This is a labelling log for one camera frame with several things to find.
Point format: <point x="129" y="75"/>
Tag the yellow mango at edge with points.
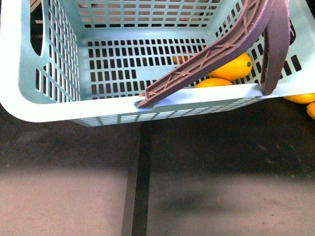
<point x="311" y="110"/>

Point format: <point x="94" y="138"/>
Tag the black mango display bin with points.
<point x="248" y="172"/>

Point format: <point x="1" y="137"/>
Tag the brown basket handle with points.
<point x="269" y="18"/>

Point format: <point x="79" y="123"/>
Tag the yellow mango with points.
<point x="235" y="69"/>
<point x="311" y="110"/>
<point x="306" y="98"/>

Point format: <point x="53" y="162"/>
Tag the light teal plastic basket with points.
<point x="89" y="61"/>

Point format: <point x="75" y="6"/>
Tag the yellow mango on shelf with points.
<point x="306" y="98"/>

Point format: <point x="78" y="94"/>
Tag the yellow lemon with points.
<point x="213" y="82"/>

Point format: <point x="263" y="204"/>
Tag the red orange mango left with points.
<point x="181" y="58"/>

